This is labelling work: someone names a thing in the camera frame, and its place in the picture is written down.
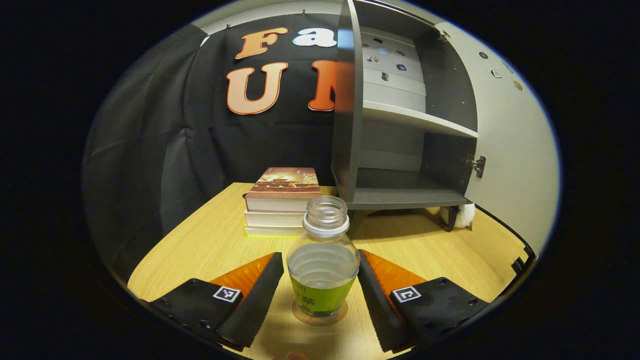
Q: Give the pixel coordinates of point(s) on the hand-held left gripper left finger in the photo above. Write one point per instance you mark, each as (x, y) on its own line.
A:
(250, 305)

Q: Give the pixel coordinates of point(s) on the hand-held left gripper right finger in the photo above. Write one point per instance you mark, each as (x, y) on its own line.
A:
(377, 310)

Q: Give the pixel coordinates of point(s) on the brown round coaster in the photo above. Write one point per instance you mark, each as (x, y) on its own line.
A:
(300, 317)

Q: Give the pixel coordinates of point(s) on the clear bottle green label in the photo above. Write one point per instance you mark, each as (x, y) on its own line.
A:
(322, 295)

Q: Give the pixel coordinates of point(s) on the grey cabinet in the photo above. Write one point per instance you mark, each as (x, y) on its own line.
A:
(347, 140)

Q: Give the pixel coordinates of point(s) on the beige cabinet door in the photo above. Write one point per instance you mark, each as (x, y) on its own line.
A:
(515, 150)

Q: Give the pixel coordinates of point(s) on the metal cabinet hinge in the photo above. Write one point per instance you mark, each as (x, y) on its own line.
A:
(477, 165)
(443, 35)

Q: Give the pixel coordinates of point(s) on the white cabinet shelf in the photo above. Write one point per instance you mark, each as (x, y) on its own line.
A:
(415, 117)

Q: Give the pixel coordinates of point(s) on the red cover book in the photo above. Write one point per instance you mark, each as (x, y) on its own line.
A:
(287, 182)

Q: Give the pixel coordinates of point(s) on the white plush toy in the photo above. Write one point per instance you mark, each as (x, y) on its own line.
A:
(465, 216)

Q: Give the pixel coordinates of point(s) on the black backdrop cloth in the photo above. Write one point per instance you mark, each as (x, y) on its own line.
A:
(175, 150)

